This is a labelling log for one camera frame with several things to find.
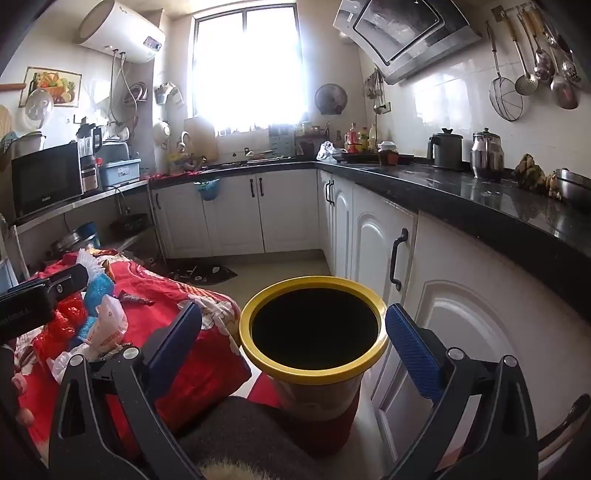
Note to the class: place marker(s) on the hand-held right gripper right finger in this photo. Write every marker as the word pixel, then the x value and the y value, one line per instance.
pixel 413 350

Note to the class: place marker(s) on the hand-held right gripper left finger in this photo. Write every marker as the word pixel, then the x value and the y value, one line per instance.
pixel 171 350

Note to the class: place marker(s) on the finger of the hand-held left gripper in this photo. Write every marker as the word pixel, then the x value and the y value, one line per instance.
pixel 69 277

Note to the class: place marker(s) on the white pleated paper cup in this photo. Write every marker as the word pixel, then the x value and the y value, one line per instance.
pixel 87 265

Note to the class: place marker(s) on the blue mesh scrubbing cloth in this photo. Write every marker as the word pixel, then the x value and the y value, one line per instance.
pixel 99 290

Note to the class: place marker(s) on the red plastic bag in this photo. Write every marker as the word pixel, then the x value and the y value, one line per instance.
pixel 69 316

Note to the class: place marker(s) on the brown snack wrapper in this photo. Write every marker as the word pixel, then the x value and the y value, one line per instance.
pixel 136 299

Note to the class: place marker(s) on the white plastic bag wrapper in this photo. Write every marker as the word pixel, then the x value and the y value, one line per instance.
pixel 108 327

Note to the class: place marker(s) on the white plastic bag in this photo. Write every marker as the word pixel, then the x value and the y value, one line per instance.
pixel 69 362

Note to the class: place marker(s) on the yellow rimmed trash bin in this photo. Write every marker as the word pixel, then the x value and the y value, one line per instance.
pixel 314 374

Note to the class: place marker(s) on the person's left hand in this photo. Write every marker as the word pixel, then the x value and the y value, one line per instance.
pixel 24 416

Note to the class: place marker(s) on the steel cooking pot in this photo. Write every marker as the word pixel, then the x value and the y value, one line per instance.
pixel 69 242

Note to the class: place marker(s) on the blue tin can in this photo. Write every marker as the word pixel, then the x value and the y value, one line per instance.
pixel 88 230

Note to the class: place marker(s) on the red floral blanket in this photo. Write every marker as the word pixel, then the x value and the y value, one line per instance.
pixel 157 281

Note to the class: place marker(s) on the black wok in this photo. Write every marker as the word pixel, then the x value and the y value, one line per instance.
pixel 129 222

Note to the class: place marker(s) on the stainless steel shelf rack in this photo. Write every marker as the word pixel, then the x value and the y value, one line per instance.
pixel 92 196

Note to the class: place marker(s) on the dark floor mat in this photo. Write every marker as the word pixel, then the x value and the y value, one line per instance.
pixel 203 273

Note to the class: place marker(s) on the black microwave oven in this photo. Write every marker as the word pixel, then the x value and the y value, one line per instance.
pixel 46 180

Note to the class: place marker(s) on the person's dark grey clothing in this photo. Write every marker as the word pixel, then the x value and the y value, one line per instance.
pixel 249 424

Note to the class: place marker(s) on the blue grey plastic dish tub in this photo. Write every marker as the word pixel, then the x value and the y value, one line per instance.
pixel 120 173

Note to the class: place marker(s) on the black silver blender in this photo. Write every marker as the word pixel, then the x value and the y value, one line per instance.
pixel 87 157

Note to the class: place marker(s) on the grey dish drainer cover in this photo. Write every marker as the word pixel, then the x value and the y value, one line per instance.
pixel 114 150

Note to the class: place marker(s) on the grey lidded pot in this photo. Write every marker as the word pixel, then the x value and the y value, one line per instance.
pixel 27 144

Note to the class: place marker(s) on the red dish cloth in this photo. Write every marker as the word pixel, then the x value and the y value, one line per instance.
pixel 166 176

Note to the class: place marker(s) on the white kitchen cabinets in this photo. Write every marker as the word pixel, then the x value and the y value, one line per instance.
pixel 231 212

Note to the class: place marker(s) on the blue hanging cabinet bin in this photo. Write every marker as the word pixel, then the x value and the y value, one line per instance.
pixel 208 190

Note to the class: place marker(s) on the white round plastic cover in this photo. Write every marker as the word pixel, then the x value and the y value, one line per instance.
pixel 38 108

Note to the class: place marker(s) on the white hanging colander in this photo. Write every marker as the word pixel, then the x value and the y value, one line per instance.
pixel 161 132

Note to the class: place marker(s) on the steel sink faucet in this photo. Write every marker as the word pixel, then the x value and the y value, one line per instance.
pixel 185 138

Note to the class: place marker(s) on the pale wooden cutting board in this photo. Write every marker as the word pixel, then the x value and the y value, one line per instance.
pixel 201 138

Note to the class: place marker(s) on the red jar white lid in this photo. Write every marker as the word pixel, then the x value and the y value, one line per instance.
pixel 388 154

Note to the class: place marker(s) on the long wooden rolling pin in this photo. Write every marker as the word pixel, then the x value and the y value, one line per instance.
pixel 11 86

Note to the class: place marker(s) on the black gas stove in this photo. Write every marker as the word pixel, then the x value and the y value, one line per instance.
pixel 360 158

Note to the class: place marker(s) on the dark grey kettle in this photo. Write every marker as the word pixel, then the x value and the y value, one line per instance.
pixel 448 150

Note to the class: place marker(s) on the steel kettle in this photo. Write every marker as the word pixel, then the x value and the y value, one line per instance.
pixel 487 157

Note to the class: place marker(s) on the ginger roots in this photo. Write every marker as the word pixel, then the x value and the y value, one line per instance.
pixel 531 171

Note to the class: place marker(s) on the clear plastic bag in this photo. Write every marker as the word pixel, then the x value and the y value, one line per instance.
pixel 327 151

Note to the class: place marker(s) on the red label sauce bottle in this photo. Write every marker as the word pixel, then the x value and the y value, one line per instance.
pixel 353 139

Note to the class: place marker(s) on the steel bowl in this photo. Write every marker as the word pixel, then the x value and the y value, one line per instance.
pixel 575 188

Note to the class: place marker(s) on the dark spice jar rack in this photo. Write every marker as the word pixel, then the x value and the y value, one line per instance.
pixel 308 141

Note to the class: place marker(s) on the teal drawer organizer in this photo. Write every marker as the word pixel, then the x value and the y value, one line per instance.
pixel 281 141

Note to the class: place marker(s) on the white water heater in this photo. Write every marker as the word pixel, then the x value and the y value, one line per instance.
pixel 120 32

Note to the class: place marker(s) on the small hanging utensil set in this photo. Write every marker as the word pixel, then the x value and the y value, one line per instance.
pixel 374 87

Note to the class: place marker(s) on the kitchen window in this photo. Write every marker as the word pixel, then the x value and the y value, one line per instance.
pixel 249 69

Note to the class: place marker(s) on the perforated steel ladle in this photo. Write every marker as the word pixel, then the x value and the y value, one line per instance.
pixel 526 84

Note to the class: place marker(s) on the hanging ladles and strainer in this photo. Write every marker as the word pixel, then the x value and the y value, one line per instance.
pixel 564 93

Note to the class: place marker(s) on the steel soup ladle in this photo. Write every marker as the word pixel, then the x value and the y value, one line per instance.
pixel 544 67

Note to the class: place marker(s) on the steel glass range hood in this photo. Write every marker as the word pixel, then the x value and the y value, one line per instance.
pixel 401 32

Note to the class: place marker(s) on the slotted steel spatula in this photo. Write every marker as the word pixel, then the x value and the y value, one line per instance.
pixel 570 69

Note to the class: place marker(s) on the steel utensil hook rack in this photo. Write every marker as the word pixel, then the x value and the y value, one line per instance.
pixel 501 11

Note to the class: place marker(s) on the fruit wall poster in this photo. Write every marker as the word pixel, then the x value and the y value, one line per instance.
pixel 51 85

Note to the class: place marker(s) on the white wall holder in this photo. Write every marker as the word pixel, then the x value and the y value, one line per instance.
pixel 166 93

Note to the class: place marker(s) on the wall socket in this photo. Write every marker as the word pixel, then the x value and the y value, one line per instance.
pixel 384 107

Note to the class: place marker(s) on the grey round wall fan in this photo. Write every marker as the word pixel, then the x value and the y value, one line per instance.
pixel 330 99

